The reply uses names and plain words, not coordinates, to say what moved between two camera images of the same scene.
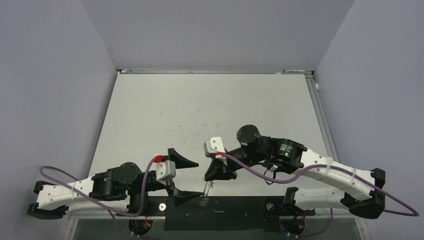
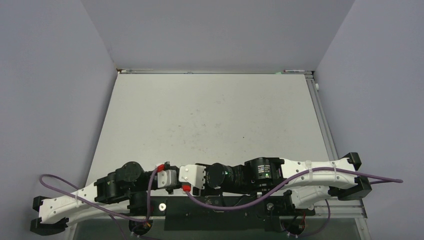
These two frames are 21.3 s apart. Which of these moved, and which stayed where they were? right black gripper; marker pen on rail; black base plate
Moved: right black gripper
Stayed: black base plate; marker pen on rail
